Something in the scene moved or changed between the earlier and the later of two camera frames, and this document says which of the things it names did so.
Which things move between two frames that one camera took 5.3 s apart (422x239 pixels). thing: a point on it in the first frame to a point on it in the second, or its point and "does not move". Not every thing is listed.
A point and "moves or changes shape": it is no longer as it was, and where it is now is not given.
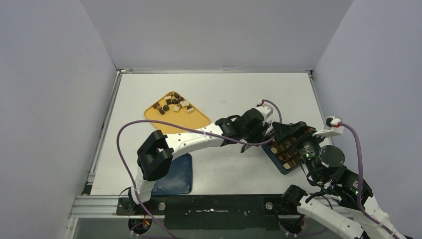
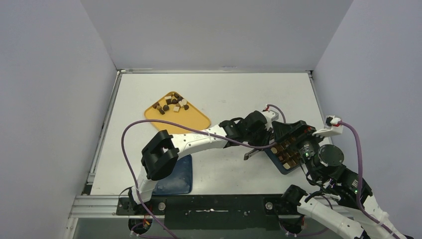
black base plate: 213,212 does not move
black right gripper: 297,137 does not move
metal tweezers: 244,147 moves or changes shape
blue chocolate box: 285,155 does not move
